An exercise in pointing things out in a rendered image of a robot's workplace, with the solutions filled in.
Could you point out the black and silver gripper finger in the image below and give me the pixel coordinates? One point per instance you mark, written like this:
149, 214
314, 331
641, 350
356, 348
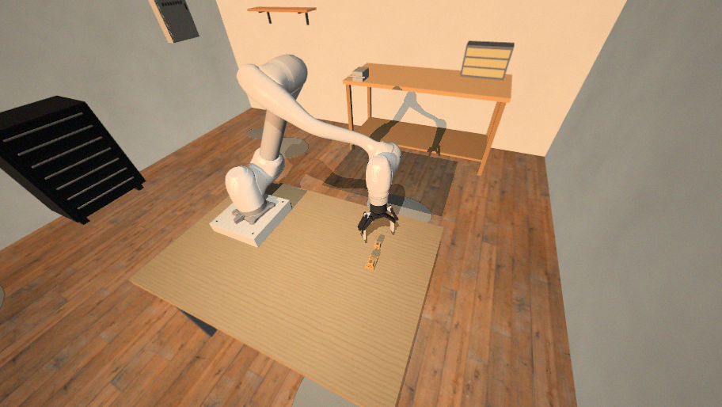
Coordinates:
365, 222
392, 219

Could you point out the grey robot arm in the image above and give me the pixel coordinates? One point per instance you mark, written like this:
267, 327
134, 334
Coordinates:
275, 86

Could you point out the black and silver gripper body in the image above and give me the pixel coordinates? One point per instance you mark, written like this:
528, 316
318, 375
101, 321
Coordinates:
377, 210

